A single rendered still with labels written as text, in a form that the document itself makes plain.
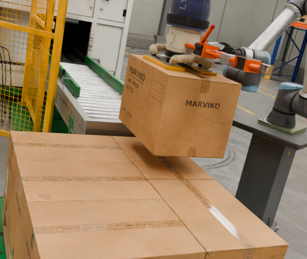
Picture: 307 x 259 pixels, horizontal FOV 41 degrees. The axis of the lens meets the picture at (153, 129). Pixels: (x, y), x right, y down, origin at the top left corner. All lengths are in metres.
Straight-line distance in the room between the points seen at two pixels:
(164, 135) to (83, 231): 0.67
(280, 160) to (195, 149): 0.83
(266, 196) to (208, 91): 1.09
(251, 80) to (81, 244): 1.22
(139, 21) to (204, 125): 10.46
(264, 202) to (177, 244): 1.37
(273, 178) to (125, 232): 1.45
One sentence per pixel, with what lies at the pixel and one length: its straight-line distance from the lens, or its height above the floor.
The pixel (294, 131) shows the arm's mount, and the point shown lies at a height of 0.77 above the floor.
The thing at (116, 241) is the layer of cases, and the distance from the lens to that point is 1.52.
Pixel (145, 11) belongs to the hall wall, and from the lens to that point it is 12.46.
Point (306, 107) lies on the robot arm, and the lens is 2.63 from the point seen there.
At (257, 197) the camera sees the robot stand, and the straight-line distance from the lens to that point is 2.88.
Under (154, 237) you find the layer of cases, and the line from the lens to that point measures 1.59.
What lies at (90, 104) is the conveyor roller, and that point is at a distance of 3.16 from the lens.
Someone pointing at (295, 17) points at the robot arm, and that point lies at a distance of 2.48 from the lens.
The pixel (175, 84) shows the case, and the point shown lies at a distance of 1.91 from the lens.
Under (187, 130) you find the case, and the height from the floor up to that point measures 0.81.
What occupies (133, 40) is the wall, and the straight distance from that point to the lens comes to 12.26.
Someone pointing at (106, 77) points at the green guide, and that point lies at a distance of 4.05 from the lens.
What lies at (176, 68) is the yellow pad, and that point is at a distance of 2.06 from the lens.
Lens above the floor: 1.37
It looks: 17 degrees down
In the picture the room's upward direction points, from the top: 12 degrees clockwise
